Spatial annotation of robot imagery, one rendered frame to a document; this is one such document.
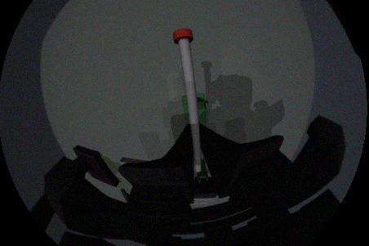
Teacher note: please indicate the grey tapered pin with red cap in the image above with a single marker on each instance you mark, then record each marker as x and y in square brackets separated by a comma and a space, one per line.
[183, 37]

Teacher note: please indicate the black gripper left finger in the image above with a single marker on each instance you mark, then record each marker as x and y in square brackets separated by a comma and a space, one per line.
[174, 169]

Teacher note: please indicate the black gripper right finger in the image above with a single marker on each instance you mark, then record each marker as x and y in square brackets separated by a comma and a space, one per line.
[226, 158]

